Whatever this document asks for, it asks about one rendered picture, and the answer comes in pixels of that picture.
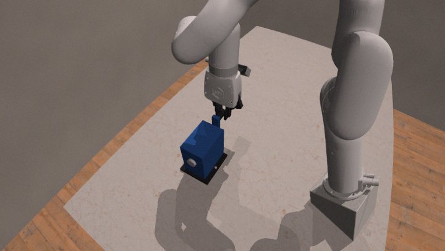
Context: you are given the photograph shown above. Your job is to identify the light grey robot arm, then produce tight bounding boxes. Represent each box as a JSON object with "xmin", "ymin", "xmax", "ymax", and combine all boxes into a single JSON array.
[{"xmin": 171, "ymin": 0, "xmax": 393, "ymax": 200}]

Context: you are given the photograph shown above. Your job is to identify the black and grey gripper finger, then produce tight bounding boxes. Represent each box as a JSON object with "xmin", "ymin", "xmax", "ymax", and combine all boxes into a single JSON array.
[
  {"xmin": 224, "ymin": 95, "xmax": 243, "ymax": 121},
  {"xmin": 212, "ymin": 101, "xmax": 223, "ymax": 113}
]

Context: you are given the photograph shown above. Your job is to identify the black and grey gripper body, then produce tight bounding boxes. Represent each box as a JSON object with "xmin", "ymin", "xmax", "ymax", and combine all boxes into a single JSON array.
[{"xmin": 204, "ymin": 67, "xmax": 242, "ymax": 108}]

